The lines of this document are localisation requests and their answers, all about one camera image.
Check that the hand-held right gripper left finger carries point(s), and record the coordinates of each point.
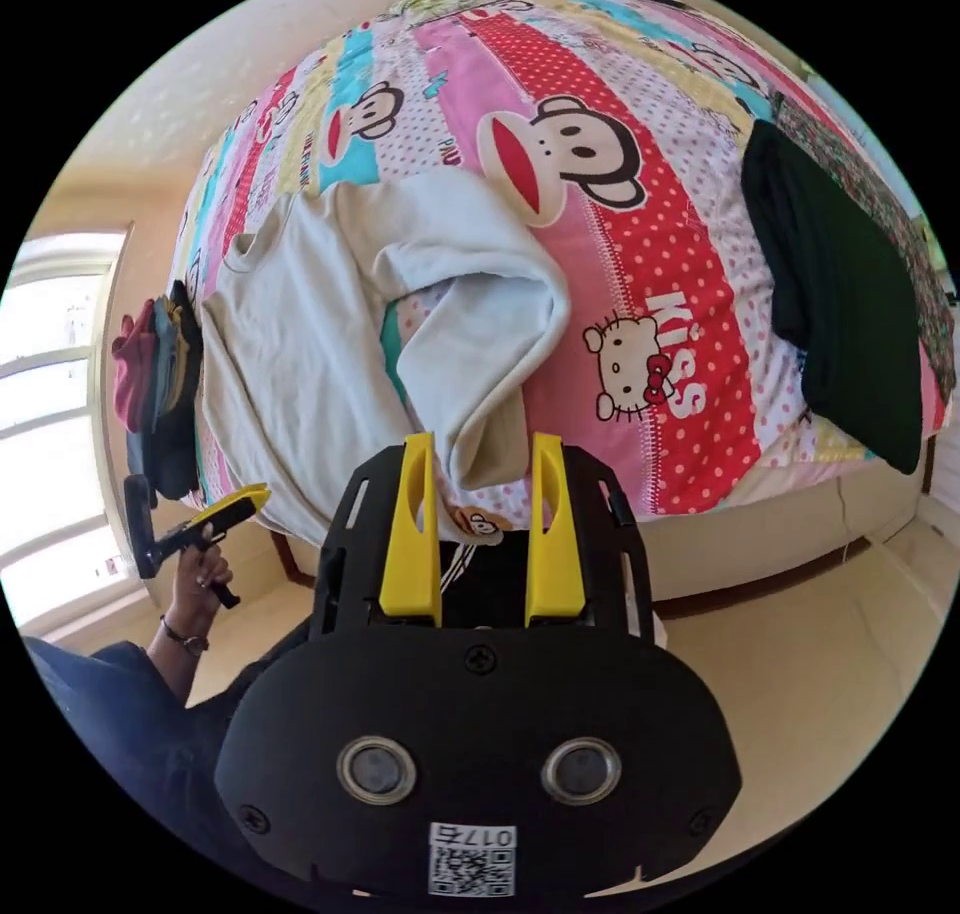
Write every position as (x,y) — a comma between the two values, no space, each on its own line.
(410,554)

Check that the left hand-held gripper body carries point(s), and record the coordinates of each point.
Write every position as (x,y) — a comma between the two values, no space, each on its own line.
(196,539)

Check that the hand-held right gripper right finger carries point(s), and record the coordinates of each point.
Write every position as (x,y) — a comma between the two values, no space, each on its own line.
(555,561)

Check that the person's left forearm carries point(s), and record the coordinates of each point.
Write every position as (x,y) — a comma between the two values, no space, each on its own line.
(176,659)

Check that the white long sleeve shirt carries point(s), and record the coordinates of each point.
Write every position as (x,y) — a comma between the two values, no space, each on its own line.
(300,344)

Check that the person's left hand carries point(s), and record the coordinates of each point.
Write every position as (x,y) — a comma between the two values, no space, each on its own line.
(201,584)

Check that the pile of clothes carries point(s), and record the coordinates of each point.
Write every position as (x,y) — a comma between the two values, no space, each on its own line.
(161,381)

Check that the window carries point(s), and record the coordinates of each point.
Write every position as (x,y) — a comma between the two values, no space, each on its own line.
(52,419)

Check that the person's body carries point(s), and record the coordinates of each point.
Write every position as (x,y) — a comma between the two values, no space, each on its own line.
(150,749)

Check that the bed with cartoon printed sheet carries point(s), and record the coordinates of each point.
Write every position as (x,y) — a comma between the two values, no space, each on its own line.
(675,254)

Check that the black garment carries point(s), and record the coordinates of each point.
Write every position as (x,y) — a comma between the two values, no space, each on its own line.
(832,291)

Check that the dark floral quilt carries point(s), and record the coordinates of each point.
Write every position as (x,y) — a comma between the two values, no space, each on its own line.
(900,239)

